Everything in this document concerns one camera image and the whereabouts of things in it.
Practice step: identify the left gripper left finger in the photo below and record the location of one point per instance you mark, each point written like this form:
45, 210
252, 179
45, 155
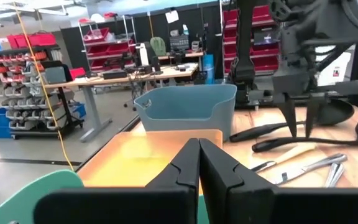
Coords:
120, 205

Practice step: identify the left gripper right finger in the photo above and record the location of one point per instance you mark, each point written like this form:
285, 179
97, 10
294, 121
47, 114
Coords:
275, 205

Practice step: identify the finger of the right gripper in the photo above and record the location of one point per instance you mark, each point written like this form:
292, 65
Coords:
313, 115
289, 115

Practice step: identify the black ladle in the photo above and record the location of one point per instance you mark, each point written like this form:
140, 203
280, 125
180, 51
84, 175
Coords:
275, 143
259, 130

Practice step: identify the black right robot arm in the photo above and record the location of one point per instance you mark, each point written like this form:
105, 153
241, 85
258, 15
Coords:
306, 28

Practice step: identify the orange plastic tray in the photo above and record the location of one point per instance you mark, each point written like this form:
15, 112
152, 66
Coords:
129, 155

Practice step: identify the white container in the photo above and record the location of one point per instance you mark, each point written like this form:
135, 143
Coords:
343, 62

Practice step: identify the blue cylinder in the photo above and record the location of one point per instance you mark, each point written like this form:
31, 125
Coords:
208, 68

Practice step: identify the small wooden desk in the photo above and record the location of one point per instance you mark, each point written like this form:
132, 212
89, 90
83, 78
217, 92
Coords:
194, 55

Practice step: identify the blue-grey plastic bin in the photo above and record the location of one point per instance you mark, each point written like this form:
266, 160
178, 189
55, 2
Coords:
179, 124

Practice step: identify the green plastic bin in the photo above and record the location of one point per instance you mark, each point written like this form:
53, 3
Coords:
17, 199

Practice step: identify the wooden desk with grey legs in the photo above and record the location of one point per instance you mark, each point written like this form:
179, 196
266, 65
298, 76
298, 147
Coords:
89, 102

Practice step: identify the black office chair base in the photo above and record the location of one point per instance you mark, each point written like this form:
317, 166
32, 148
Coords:
134, 93

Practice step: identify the black flat box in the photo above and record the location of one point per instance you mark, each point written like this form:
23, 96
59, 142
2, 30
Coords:
115, 74

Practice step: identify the white paper sheet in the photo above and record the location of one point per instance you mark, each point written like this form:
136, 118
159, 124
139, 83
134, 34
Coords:
172, 16

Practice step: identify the green office chair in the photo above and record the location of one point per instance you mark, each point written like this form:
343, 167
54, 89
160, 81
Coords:
158, 46

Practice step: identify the red storage box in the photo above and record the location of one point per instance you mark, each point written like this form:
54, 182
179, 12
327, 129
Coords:
77, 73

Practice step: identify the grey storage box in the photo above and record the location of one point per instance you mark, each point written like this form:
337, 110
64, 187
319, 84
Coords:
54, 75

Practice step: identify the black rack of small bins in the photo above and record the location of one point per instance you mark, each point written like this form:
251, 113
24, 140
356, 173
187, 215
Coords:
26, 93

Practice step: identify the white desktop device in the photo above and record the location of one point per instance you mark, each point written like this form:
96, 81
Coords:
142, 54

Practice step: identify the metal shelf with red bins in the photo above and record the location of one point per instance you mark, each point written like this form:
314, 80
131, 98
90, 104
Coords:
104, 49

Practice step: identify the red plastic tote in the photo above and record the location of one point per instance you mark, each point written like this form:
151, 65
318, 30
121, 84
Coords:
42, 40

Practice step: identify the red bin wall rack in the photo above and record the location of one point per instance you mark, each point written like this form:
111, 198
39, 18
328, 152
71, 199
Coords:
264, 59

